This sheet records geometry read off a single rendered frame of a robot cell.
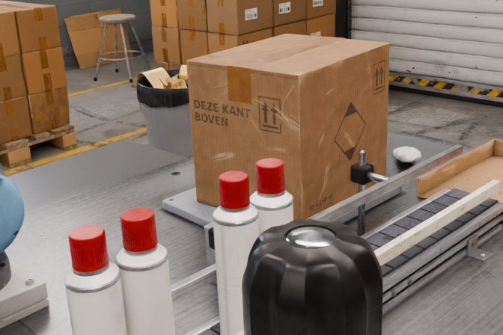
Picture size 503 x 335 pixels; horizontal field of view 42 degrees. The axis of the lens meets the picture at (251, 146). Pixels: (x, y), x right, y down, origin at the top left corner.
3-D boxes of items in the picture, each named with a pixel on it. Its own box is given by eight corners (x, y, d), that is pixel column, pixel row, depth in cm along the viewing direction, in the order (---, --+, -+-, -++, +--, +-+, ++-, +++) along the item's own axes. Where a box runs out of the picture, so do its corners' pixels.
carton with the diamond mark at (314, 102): (302, 233, 110) (299, 75, 101) (195, 201, 124) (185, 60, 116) (387, 176, 132) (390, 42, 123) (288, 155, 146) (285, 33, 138)
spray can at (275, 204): (275, 333, 79) (269, 173, 72) (245, 316, 83) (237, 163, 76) (305, 315, 82) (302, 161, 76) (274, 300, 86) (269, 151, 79)
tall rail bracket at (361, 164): (385, 257, 106) (387, 160, 100) (348, 243, 111) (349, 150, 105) (396, 250, 108) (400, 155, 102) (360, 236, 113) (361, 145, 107)
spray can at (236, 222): (241, 354, 76) (231, 188, 69) (211, 336, 79) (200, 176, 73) (272, 334, 79) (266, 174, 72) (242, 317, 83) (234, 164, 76)
